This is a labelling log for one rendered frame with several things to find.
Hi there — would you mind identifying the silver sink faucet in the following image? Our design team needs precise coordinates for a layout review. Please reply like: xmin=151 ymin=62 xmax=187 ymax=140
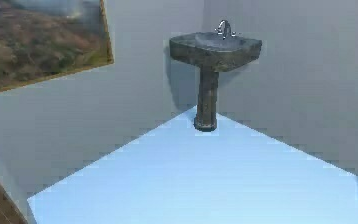
xmin=214 ymin=19 xmax=241 ymax=40

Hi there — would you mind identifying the dark stone pedestal sink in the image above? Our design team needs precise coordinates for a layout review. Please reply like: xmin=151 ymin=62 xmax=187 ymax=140
xmin=168 ymin=31 xmax=263 ymax=133

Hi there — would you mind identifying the framed landscape picture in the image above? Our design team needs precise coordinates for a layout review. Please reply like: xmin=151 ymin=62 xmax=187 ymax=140
xmin=0 ymin=0 xmax=115 ymax=96

